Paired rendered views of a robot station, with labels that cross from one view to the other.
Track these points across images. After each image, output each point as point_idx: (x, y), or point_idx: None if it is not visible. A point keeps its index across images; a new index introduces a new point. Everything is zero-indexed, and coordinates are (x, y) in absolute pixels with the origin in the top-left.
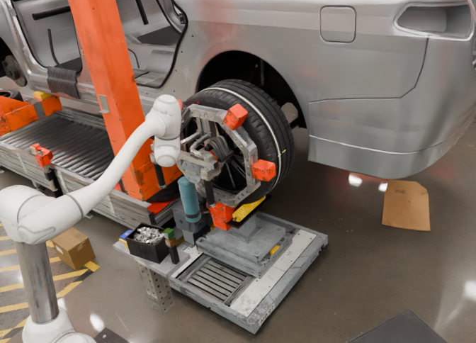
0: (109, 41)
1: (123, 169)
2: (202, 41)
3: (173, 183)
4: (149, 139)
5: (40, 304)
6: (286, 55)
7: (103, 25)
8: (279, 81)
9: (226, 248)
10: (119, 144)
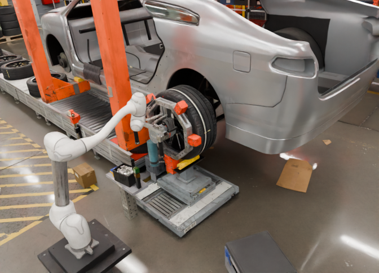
0: (116, 57)
1: (110, 130)
2: (171, 60)
3: None
4: None
5: (60, 196)
6: (215, 75)
7: (114, 48)
8: None
9: (173, 185)
10: None
